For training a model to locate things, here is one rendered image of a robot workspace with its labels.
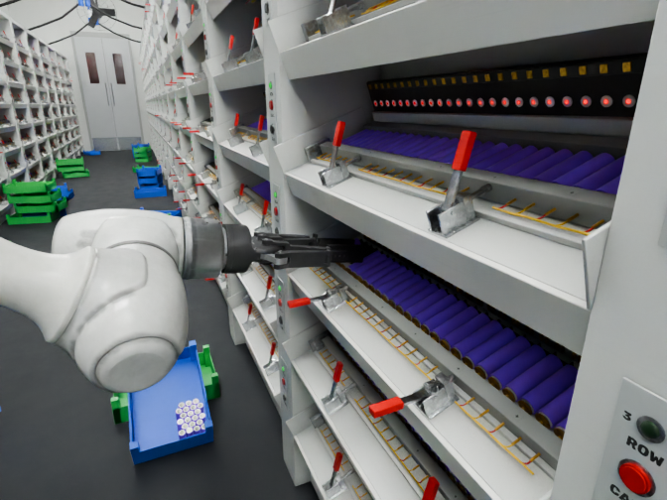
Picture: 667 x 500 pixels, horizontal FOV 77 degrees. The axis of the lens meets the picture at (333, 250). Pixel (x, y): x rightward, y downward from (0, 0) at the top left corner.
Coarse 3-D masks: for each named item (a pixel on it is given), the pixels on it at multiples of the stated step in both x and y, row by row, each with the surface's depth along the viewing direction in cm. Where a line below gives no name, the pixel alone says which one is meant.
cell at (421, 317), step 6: (450, 294) 59; (444, 300) 58; (450, 300) 58; (456, 300) 58; (432, 306) 58; (438, 306) 57; (444, 306) 57; (450, 306) 58; (420, 312) 57; (426, 312) 57; (432, 312) 57; (438, 312) 57; (420, 318) 56; (426, 318) 57; (420, 324) 57
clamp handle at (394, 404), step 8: (424, 384) 45; (424, 392) 45; (432, 392) 45; (392, 400) 44; (400, 400) 44; (408, 400) 44; (416, 400) 44; (376, 408) 43; (384, 408) 43; (392, 408) 43; (400, 408) 44; (376, 416) 42
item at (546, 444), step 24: (336, 264) 76; (360, 288) 67; (360, 312) 63; (384, 312) 59; (384, 336) 57; (408, 336) 54; (432, 360) 50; (456, 360) 47; (456, 384) 47; (480, 384) 44; (504, 408) 40; (528, 432) 38; (552, 456) 35
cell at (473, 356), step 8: (504, 328) 50; (496, 336) 49; (504, 336) 49; (512, 336) 49; (480, 344) 49; (488, 344) 48; (496, 344) 48; (504, 344) 49; (472, 352) 48; (480, 352) 48; (488, 352) 48; (472, 360) 47; (480, 360) 48
